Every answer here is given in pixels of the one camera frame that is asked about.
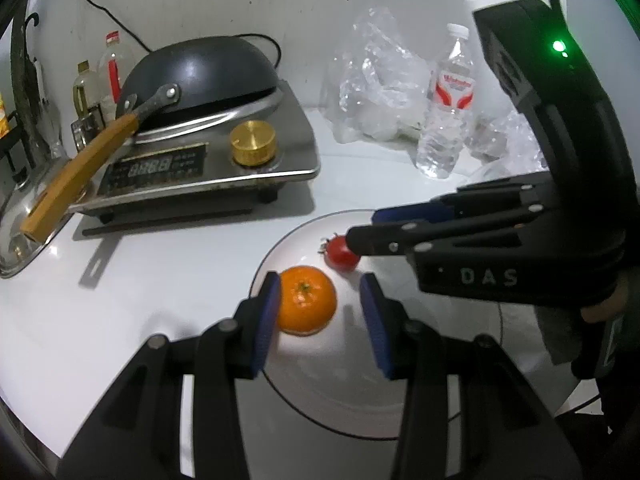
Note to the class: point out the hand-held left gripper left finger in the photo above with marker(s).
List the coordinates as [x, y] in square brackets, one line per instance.
[265, 320]

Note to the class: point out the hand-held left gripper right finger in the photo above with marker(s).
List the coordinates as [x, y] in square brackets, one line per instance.
[375, 320]

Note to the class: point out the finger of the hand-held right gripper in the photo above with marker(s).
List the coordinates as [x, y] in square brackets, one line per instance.
[370, 242]
[400, 214]

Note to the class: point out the small red cherry tomato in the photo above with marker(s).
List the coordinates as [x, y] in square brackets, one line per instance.
[340, 255]

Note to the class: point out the mandarin orange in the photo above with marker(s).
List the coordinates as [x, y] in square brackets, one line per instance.
[306, 305]

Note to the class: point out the white round plate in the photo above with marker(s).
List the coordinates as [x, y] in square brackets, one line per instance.
[340, 375]

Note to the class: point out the person's right hand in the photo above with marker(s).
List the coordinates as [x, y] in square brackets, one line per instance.
[607, 302]

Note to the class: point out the crumpled clear plastic bag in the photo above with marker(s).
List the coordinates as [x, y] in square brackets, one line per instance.
[505, 140]
[380, 75]

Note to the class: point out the clear plastic water bottle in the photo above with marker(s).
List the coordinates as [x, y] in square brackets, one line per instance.
[445, 125]

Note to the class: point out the stainless steel induction cooker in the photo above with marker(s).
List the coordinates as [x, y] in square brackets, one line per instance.
[200, 160]

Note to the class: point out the stainless steel lid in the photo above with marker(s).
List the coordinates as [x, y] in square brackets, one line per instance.
[20, 240]

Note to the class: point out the cooking oil bottle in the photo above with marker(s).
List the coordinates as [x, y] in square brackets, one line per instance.
[86, 92]

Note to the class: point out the red-capped sauce bottle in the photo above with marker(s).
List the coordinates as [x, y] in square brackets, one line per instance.
[114, 72]

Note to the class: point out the black metal hook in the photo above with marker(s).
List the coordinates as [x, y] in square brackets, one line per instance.
[22, 85]

